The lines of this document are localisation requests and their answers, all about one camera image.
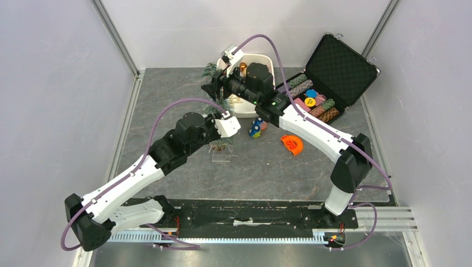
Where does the white plastic tray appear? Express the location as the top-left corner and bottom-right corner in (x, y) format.
(217, 54), (275, 118)

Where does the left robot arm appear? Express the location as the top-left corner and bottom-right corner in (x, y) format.
(63, 112), (239, 251)

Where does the clear battery box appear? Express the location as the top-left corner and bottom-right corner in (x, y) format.
(212, 154), (231, 163)

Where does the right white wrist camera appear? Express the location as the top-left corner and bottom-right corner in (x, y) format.
(221, 44), (245, 77)

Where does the yellow dealer chip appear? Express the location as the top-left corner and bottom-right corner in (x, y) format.
(304, 97), (316, 107)

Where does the orange semicircle plastic piece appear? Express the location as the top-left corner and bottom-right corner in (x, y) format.
(281, 135), (304, 156)

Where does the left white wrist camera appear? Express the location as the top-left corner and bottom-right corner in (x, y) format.
(215, 116), (241, 138)

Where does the black poker chip case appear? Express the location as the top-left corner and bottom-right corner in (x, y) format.
(286, 33), (381, 124)

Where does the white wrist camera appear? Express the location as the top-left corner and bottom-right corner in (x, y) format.
(215, 116), (241, 138)
(221, 44), (245, 77)

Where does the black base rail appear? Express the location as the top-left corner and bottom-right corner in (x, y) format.
(156, 199), (358, 238)

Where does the copper shiny bauble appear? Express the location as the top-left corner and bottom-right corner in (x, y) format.
(239, 62), (247, 77)

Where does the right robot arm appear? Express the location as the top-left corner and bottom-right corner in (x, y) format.
(276, 104), (372, 227)

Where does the small frosted christmas tree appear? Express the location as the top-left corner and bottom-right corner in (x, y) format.
(202, 62), (235, 152)

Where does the orange round toy disc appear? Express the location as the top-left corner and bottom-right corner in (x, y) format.
(260, 121), (268, 131)

